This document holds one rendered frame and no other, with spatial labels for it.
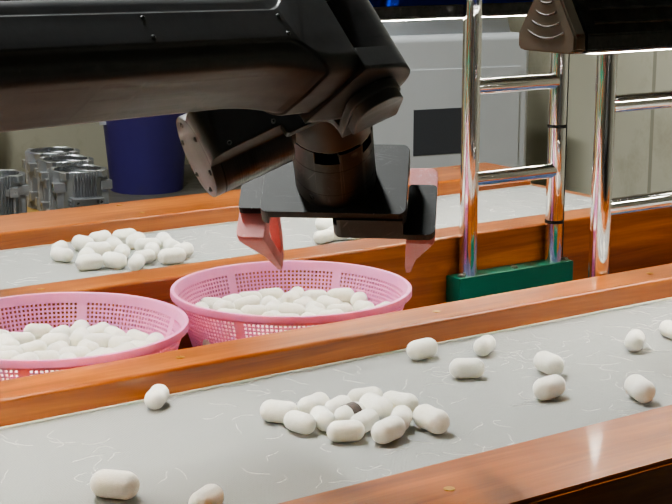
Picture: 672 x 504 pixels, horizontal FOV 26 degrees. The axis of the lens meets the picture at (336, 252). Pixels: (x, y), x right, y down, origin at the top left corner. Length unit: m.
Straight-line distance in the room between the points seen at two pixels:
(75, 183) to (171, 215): 2.95
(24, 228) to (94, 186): 3.03
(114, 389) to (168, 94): 0.59
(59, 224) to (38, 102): 1.33
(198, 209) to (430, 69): 1.92
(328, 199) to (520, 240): 1.00
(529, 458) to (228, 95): 0.43
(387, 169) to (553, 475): 0.25
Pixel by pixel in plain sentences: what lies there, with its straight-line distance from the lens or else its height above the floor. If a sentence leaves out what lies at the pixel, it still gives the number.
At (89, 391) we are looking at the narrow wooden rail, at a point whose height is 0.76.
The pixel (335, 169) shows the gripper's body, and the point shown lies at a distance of 0.98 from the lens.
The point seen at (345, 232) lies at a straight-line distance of 1.02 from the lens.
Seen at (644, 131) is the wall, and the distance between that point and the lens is 4.10.
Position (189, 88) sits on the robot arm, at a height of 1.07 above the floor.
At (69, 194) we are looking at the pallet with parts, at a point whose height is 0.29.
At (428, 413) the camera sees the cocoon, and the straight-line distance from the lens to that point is 1.22.
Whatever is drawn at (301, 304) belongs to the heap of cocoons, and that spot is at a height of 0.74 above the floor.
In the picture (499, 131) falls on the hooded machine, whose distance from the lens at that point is 4.07.
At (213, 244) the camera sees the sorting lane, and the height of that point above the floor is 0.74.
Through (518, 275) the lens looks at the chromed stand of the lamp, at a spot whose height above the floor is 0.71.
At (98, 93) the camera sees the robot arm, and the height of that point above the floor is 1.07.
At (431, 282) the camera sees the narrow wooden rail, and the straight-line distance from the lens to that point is 1.90.
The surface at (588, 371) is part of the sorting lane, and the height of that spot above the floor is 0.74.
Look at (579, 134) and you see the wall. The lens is 4.37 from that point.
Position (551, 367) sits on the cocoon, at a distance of 1.39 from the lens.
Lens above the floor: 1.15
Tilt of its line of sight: 12 degrees down
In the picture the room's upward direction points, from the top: straight up
